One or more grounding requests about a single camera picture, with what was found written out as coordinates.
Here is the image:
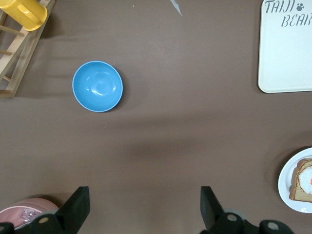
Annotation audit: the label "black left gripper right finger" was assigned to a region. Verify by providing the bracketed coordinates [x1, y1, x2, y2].
[199, 186, 296, 234]

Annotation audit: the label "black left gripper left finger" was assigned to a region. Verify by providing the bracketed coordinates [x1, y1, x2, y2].
[14, 186, 90, 234]

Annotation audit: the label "white round plate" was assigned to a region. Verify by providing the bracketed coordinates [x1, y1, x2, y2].
[278, 147, 312, 214]

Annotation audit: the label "clear plastic ice pieces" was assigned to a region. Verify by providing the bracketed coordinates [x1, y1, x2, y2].
[19, 207, 42, 225]

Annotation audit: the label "pink bowl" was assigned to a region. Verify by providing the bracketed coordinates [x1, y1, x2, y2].
[0, 197, 59, 231]

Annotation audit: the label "brown bread slice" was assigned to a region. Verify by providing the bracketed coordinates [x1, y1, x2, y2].
[289, 157, 312, 203]

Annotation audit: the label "fried egg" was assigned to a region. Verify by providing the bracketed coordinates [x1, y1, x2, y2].
[299, 166, 312, 195]

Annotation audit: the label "blue bowl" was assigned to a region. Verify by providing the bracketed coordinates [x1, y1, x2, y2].
[72, 60, 124, 113]

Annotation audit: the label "cream bear print tray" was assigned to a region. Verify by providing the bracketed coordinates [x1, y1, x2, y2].
[257, 0, 312, 94]

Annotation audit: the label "wooden mug rack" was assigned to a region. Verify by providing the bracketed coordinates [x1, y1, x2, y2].
[0, 0, 56, 99]

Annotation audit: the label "yellow mug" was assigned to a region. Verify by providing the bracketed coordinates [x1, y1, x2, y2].
[0, 0, 48, 32]

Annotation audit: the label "grey tape scrap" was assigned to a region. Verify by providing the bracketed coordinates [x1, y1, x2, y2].
[170, 0, 183, 17]

